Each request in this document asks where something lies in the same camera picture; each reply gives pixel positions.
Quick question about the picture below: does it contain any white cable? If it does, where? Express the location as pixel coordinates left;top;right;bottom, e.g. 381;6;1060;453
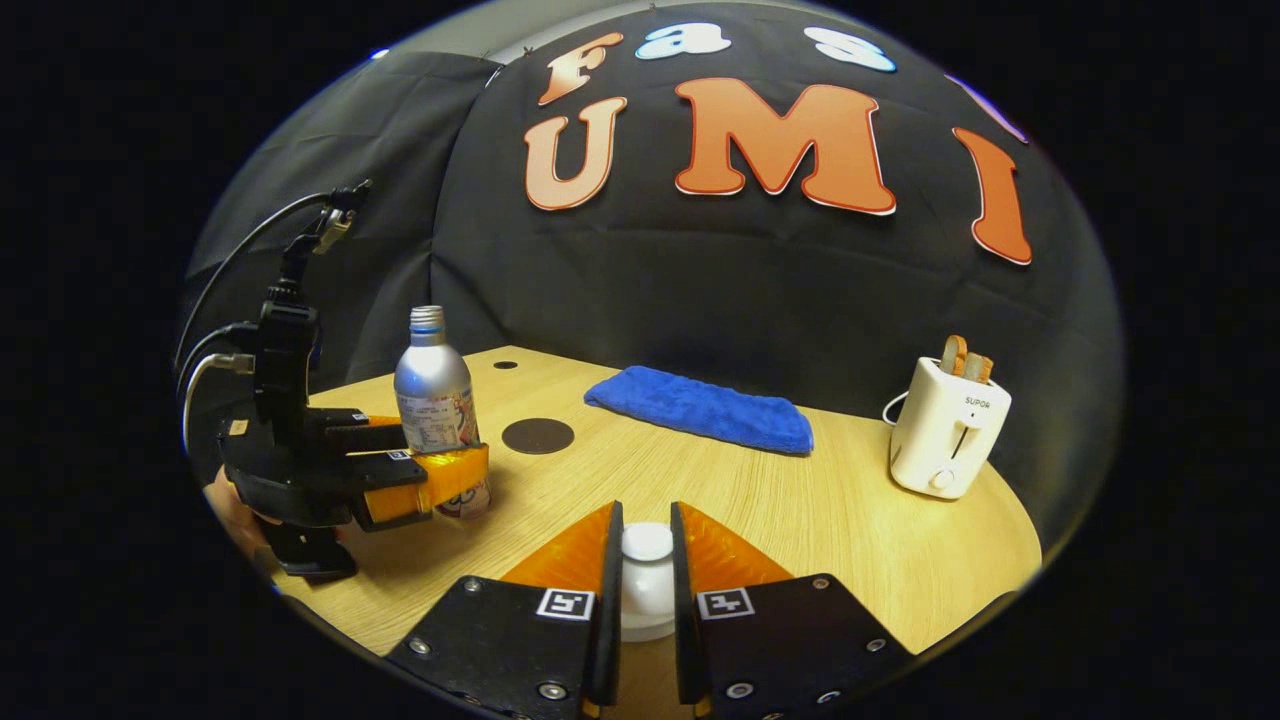
183;352;256;451

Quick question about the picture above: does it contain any white toaster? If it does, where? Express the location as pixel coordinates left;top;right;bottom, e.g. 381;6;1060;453
889;357;1013;501

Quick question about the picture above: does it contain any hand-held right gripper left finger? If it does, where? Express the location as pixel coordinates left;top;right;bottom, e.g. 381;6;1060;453
385;500;626;720

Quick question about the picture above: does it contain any black backdrop cloth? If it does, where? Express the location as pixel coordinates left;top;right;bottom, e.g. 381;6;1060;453
430;0;1121;541

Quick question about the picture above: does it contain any blue towel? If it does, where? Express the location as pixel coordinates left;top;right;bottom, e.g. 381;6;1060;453
583;365;815;457

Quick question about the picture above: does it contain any silver water bottle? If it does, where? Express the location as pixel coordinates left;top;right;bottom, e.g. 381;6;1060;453
393;305;493;521

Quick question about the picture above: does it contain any plain dark backdrop cloth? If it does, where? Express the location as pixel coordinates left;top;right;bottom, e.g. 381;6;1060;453
180;50;501;401

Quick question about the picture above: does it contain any black cable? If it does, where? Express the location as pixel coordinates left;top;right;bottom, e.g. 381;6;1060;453
175;190;336;373

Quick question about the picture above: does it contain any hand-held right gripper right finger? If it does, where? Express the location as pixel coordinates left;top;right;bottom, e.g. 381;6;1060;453
670;500;916;720

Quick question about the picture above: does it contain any dark round coaster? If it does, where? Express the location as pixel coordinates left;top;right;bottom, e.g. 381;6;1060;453
501;417;576;456

